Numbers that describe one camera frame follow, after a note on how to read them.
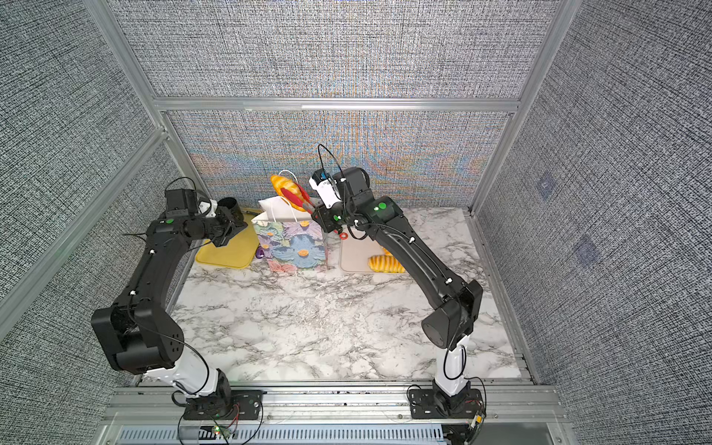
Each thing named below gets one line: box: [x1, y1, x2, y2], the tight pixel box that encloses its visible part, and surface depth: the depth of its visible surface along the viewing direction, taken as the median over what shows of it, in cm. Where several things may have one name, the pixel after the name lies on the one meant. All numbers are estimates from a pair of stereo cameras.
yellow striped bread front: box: [368, 248, 407, 274], surface depth 100 cm
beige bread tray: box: [340, 237, 407, 274], surface depth 102 cm
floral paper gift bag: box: [252, 195, 327, 273], surface depth 89 cm
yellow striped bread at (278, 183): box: [269, 175, 305, 211], surface depth 81 cm
